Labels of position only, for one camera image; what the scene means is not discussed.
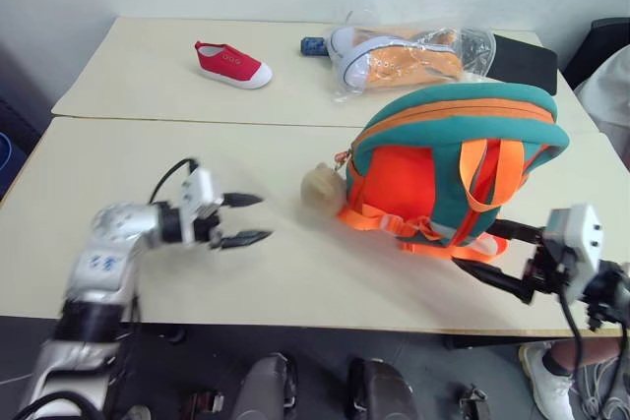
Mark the small blue object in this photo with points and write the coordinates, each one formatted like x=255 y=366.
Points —
x=313 y=45

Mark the person's bare leg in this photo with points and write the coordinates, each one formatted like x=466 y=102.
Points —
x=585 y=353

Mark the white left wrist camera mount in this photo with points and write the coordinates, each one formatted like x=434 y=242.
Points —
x=199 y=189

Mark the black chair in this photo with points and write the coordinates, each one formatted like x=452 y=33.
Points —
x=603 y=39

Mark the orange sneaker with white toe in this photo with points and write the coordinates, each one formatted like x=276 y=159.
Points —
x=403 y=66
x=344 y=39

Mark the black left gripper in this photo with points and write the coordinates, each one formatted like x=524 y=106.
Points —
x=209 y=230

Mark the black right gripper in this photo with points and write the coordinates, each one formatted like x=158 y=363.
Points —
x=546 y=272

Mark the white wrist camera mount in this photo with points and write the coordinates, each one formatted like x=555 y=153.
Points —
x=199 y=189
x=581 y=233

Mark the person in white shirt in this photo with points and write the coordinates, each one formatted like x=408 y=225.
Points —
x=612 y=95

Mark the red child's slip-on shoe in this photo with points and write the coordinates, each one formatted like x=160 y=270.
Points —
x=231 y=66

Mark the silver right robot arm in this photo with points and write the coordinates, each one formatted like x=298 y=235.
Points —
x=610 y=287

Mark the beige plush backpack charm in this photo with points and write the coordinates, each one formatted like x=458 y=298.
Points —
x=322 y=189

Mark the orange and teal backpack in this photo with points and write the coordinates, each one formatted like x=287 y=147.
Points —
x=403 y=179

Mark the person's white sneaker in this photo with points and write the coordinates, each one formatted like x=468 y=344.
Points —
x=548 y=385

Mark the blue container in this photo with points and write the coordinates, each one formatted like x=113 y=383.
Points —
x=6 y=152

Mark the black mat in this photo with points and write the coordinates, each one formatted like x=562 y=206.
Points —
x=526 y=63

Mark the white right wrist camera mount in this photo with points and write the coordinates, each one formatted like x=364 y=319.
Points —
x=581 y=233

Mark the orange shoes in plastic bag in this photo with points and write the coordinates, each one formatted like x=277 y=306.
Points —
x=473 y=48

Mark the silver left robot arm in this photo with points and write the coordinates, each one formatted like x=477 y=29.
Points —
x=108 y=262

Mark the dark rounded shape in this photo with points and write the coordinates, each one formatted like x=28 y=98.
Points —
x=379 y=393
x=263 y=390

